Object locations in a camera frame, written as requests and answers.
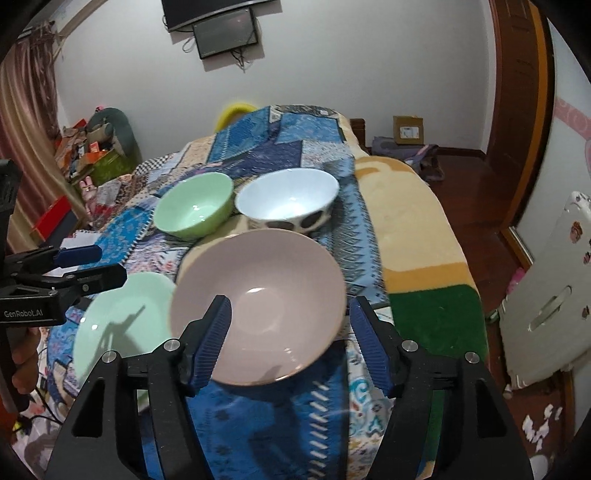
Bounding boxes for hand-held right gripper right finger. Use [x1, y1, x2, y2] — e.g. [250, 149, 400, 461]
[349, 295, 534, 480]

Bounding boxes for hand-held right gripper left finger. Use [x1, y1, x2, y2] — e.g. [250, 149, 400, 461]
[44, 295, 232, 480]

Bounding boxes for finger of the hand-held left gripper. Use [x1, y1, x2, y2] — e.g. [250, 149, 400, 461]
[9, 263, 128, 303]
[6, 244, 103, 279]

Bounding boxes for light green plate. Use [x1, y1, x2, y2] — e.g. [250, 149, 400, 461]
[73, 272, 178, 416]

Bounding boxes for pink bowl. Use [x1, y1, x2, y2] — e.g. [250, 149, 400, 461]
[169, 229, 348, 387]

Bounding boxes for green bowl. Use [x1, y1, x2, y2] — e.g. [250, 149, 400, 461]
[153, 172, 234, 241]

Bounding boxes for white spotted bowl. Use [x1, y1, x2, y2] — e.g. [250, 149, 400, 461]
[235, 168, 341, 237]

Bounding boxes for person's left hand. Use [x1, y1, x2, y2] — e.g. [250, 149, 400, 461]
[11, 325, 43, 396]

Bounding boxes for white cloth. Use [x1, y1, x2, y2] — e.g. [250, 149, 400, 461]
[60, 231, 100, 253]

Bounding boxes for red box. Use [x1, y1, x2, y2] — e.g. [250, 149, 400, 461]
[30, 196, 75, 241]

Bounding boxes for green cardboard box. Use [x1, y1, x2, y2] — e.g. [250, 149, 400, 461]
[90, 150, 131, 186]

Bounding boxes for pile of boxes and bags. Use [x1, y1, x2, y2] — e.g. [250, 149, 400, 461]
[54, 117, 116, 182]

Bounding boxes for yellow and green fleece blanket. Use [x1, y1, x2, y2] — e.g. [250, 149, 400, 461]
[355, 154, 491, 480]

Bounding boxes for striped brown curtain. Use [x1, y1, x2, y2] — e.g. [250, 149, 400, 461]
[0, 34, 88, 241]

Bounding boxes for white paper scraps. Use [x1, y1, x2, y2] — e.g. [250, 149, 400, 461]
[521, 403, 565, 454]

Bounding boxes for purple cloth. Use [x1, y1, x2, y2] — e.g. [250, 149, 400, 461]
[372, 136, 444, 183]

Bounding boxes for patchwork printed blanket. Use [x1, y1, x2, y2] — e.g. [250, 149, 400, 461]
[37, 104, 398, 480]

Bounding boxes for white heart-print sliding door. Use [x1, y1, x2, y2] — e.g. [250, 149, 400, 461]
[508, 18, 591, 259]

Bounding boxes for wooden door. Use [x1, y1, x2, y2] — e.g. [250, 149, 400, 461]
[488, 0, 536, 163]

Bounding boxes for black floor cable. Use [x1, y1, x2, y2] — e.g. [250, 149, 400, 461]
[16, 404, 72, 432]

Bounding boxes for wooden bed frame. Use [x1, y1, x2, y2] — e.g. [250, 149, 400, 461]
[349, 118, 368, 149]

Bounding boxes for small wall monitor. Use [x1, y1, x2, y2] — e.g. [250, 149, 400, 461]
[192, 8, 259, 60]

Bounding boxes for black wall television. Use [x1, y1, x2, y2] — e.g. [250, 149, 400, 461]
[161, 0, 282, 33]

